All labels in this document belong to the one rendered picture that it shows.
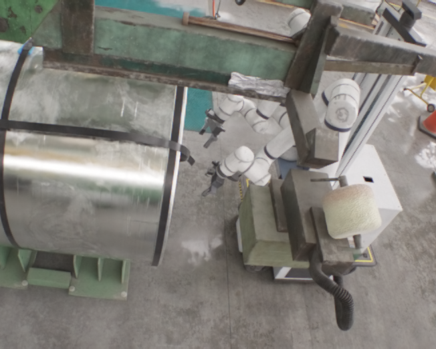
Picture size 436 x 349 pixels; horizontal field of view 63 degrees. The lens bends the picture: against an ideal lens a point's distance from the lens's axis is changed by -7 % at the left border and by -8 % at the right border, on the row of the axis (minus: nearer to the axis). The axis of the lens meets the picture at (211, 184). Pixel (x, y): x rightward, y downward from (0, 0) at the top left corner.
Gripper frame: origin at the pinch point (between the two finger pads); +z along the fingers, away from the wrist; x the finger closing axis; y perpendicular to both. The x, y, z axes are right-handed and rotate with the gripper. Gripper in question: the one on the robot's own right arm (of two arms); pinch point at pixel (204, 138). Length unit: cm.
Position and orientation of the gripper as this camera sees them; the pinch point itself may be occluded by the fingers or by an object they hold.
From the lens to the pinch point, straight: 229.5
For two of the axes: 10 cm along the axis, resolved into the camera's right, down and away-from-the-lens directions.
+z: -5.5, 6.8, 4.8
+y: 8.0, 2.8, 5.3
